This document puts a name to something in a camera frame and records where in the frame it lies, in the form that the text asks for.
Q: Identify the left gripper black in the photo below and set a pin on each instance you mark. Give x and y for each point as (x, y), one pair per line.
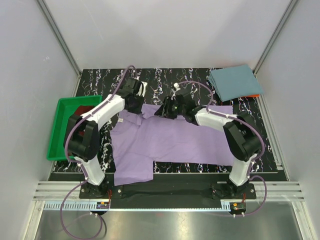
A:
(137, 110)

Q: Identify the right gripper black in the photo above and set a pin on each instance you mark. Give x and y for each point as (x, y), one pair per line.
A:
(168, 101)

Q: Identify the purple t shirt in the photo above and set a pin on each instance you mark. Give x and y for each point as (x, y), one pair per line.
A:
(139, 140)

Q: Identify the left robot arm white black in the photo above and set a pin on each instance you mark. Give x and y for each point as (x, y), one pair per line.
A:
(82, 137)

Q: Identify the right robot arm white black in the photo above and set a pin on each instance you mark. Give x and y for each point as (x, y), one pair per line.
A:
(243, 139)

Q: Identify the dark red t shirt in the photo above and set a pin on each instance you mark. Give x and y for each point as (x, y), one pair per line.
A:
(83, 109)

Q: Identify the green plastic bin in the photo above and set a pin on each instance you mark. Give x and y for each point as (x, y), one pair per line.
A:
(65, 108)

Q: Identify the folded blue-grey t shirt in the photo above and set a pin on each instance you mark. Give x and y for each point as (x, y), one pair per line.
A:
(234, 82)

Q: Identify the folded orange t shirt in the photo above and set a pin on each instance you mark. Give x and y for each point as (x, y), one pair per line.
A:
(252, 96)

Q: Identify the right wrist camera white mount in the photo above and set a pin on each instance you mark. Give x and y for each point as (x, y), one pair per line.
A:
(175, 87)

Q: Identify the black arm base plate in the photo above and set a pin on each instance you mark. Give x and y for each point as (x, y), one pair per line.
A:
(195, 189)

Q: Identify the left aluminium frame post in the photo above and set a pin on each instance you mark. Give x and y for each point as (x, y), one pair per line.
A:
(58, 35)

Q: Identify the aluminium frame post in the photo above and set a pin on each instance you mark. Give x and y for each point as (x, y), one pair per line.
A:
(276, 33)
(58, 35)

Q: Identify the white slotted cable duct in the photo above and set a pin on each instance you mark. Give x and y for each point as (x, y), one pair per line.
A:
(117, 205)

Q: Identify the right aluminium frame post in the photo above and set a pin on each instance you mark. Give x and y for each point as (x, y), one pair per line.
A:
(276, 33)

